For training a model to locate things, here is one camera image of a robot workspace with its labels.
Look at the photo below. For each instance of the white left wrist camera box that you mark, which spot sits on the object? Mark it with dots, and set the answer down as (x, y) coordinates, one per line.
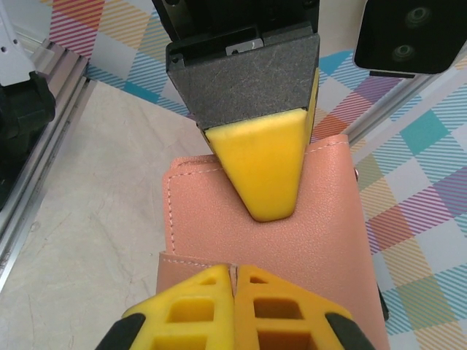
(408, 36)

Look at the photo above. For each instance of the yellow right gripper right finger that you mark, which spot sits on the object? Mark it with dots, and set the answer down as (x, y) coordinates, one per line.
(284, 317)

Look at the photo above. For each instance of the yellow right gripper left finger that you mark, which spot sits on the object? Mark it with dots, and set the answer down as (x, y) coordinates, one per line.
(189, 317)

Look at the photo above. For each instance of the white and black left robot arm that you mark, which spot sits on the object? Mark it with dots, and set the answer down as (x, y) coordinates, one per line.
(18, 91)

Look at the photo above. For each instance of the aluminium mounting rail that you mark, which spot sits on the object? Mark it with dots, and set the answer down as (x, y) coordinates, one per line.
(44, 146)

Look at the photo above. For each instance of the aluminium frame post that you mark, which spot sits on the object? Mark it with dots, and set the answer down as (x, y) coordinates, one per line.
(386, 109)

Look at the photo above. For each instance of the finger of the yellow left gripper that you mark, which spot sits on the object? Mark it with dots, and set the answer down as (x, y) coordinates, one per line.
(313, 105)
(261, 171)

